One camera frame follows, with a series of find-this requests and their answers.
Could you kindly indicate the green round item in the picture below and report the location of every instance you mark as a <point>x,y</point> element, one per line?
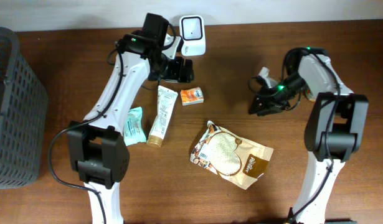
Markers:
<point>309,96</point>

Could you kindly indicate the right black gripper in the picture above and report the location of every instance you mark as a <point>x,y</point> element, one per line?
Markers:
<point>269,101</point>

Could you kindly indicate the small orange white box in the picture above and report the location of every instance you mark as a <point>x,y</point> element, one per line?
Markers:
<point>192,96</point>

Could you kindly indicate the grey plastic mesh basket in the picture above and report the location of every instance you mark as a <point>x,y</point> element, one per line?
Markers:
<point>23,109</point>

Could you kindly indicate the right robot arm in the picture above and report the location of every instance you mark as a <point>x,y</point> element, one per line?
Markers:
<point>333,131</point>

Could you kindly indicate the teal wipes packet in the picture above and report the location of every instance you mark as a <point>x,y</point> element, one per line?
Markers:
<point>133,131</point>

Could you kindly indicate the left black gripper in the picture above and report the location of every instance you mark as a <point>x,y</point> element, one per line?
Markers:
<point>175,72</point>

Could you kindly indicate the white barcode scanner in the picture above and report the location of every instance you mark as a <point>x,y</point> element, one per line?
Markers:
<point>192,31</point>

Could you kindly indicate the beige brown snack bag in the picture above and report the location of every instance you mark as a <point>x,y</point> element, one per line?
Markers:
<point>233,158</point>

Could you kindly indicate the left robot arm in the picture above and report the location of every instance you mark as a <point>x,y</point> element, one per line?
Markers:
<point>96,145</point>

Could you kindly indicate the white cream tube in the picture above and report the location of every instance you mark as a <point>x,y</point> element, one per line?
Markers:
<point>166,101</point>

